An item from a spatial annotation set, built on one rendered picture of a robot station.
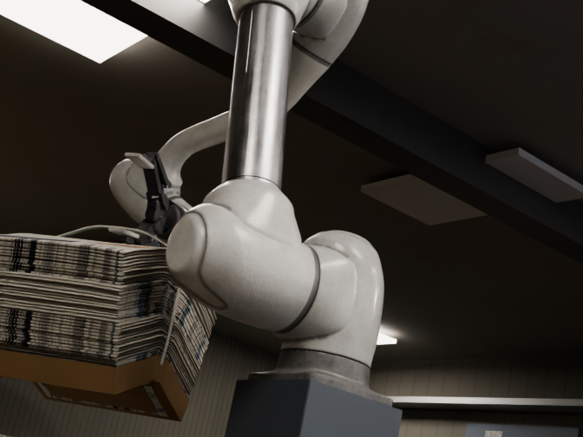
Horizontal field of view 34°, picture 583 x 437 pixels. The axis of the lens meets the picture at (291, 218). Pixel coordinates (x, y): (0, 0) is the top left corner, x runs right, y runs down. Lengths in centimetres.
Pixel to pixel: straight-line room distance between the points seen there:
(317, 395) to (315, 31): 75
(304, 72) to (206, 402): 963
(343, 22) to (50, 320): 80
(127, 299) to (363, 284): 38
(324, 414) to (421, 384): 915
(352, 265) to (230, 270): 24
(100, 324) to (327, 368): 36
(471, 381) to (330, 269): 863
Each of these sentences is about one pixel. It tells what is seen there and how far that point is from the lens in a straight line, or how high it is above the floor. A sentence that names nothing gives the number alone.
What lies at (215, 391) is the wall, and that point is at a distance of 1149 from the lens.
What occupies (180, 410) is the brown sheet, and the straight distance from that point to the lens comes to 179.
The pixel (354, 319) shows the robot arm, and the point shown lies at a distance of 158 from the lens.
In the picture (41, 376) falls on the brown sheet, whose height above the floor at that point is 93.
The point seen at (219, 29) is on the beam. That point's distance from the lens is 421.
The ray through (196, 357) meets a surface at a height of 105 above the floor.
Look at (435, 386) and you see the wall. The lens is 1050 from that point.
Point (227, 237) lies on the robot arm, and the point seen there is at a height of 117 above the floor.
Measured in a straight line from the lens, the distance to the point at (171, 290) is 169.
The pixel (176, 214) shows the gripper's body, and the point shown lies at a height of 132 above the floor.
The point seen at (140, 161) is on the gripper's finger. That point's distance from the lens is 183.
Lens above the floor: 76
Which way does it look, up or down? 18 degrees up
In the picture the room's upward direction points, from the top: 12 degrees clockwise
